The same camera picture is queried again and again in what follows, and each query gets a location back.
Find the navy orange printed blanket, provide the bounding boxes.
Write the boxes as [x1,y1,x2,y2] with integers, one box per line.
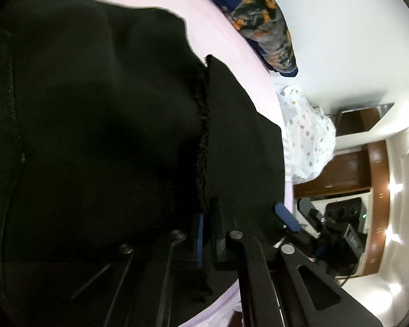
[186,0,299,77]

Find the black pants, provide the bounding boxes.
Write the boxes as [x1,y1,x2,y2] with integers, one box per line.
[0,0,287,327]

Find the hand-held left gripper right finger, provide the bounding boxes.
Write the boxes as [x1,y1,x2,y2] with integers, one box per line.
[209,198,384,327]

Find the white dotted cloth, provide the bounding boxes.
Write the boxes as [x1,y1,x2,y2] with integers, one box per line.
[276,84,337,182]

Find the purple checked bed sheet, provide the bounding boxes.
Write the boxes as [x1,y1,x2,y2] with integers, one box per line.
[14,0,295,327]

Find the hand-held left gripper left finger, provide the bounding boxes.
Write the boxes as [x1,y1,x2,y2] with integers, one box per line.
[102,211,208,327]

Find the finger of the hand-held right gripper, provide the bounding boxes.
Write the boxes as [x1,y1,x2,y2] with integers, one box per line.
[274,202,302,234]

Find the brown wooden cabinet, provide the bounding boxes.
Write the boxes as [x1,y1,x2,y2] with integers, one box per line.
[293,140,391,276]

